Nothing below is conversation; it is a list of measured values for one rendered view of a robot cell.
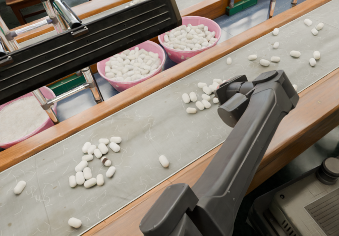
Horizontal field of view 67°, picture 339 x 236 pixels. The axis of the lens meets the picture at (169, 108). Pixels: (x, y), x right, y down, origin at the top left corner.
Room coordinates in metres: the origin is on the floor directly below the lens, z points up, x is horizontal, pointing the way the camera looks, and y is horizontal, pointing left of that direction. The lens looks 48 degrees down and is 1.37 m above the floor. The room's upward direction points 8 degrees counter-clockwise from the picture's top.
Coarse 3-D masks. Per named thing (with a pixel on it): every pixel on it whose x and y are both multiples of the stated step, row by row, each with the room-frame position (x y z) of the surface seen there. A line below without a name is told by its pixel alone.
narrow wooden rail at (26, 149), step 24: (312, 0) 1.08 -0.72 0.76; (264, 24) 0.94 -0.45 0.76; (216, 48) 0.82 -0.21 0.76; (168, 72) 0.72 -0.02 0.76; (192, 72) 0.72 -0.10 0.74; (120, 96) 0.63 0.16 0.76; (144, 96) 0.63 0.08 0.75; (72, 120) 0.55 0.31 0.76; (96, 120) 0.55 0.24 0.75; (24, 144) 0.48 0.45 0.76; (48, 144) 0.47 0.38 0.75; (0, 168) 0.41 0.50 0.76
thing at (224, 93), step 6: (240, 78) 0.49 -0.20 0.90; (246, 78) 0.50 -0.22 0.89; (228, 84) 0.48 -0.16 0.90; (234, 84) 0.46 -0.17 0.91; (240, 84) 0.44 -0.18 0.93; (216, 90) 0.46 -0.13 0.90; (222, 90) 0.46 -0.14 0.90; (228, 90) 0.46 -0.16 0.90; (234, 90) 0.44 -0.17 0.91; (216, 96) 0.45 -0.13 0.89; (222, 96) 0.45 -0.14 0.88; (228, 96) 0.45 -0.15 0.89; (222, 102) 0.44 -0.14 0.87
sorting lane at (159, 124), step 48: (336, 0) 1.09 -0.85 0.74; (240, 48) 0.83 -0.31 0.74; (288, 48) 0.79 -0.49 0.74; (336, 48) 0.75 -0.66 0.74; (96, 144) 0.46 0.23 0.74; (144, 144) 0.43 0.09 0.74; (192, 144) 0.41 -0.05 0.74; (0, 192) 0.34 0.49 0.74; (48, 192) 0.32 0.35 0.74; (96, 192) 0.30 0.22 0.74; (144, 192) 0.29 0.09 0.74
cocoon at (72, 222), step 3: (69, 219) 0.24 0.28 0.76; (72, 219) 0.23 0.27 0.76; (75, 219) 0.23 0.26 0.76; (78, 219) 0.23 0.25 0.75; (69, 222) 0.23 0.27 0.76; (72, 222) 0.23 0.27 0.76; (75, 222) 0.23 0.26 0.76; (78, 222) 0.23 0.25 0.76; (81, 222) 0.23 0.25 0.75; (72, 225) 0.22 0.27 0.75; (75, 225) 0.22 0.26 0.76; (78, 225) 0.22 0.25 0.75
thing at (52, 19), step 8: (40, 0) 0.83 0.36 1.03; (48, 0) 0.84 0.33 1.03; (48, 8) 0.83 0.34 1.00; (0, 16) 0.77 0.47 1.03; (48, 16) 0.83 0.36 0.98; (0, 24) 0.76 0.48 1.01; (40, 24) 0.81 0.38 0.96; (48, 24) 0.82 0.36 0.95; (56, 24) 0.83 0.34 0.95; (8, 32) 0.76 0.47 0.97; (16, 32) 0.78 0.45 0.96; (24, 32) 0.79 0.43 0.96; (56, 32) 0.83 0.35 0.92; (8, 40) 0.76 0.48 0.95; (16, 48) 0.76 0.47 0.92; (80, 72) 0.83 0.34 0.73; (64, 80) 0.81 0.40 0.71; (72, 80) 0.81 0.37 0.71; (80, 80) 0.82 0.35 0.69; (56, 88) 0.78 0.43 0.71; (64, 88) 0.79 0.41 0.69
